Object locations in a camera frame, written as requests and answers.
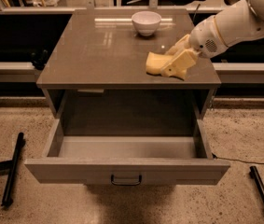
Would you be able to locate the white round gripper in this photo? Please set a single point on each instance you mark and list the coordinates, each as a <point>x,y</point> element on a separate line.
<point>203,38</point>

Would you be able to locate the yellow sponge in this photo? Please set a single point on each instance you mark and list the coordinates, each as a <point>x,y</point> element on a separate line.
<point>155,62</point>

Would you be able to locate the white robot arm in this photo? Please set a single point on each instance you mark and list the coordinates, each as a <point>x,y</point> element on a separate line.
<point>243,21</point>

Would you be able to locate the grey cabinet with glossy top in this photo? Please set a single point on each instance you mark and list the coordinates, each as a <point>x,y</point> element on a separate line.
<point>97,84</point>

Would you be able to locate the open grey top drawer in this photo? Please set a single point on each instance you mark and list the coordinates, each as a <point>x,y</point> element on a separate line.
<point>159,160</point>

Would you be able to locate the white bowl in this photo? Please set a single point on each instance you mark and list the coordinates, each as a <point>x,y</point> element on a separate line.
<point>146,23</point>

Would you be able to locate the black stand leg left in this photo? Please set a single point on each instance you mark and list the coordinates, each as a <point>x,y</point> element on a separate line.
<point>9,168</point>

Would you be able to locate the black clamp on rail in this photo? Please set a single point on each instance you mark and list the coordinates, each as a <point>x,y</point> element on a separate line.
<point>39,60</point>

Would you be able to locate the black drawer handle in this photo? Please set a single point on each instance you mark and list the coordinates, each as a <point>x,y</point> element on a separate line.
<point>125,181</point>

